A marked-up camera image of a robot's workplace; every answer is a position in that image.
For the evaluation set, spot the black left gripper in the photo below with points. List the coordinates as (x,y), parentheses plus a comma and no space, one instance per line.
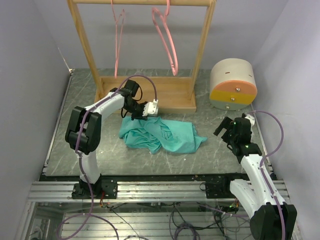
(141,116)

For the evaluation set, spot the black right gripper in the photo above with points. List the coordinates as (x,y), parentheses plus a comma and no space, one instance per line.
(224,124)

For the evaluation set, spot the teal t shirt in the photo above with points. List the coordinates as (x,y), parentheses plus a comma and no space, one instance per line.
(155,133)

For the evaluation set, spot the thin pink wire hanger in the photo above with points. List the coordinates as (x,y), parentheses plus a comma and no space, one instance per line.
(119,24)

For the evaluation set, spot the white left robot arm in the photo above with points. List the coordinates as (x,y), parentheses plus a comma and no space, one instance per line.
(84,128)

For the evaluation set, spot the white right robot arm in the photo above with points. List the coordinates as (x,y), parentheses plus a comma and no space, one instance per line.
(270,217)

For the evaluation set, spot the round drawer cabinet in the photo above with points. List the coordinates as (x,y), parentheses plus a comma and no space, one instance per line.
(232,84)

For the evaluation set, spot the wooden clothes rack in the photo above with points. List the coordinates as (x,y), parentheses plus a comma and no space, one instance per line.
(176,94)

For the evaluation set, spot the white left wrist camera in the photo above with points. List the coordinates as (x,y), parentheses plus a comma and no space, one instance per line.
(151,108)

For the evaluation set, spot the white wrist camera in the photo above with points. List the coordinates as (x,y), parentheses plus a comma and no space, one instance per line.
(151,108)
(251,119)

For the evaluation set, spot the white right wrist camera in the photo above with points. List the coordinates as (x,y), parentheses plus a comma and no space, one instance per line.
(251,119)

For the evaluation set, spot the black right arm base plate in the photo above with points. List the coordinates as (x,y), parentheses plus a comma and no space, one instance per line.
(217,189)

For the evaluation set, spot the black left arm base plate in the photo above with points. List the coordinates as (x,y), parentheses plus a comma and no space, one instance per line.
(106,189)

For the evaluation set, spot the aluminium rail frame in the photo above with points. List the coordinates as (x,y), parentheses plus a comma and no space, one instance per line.
(158,195)

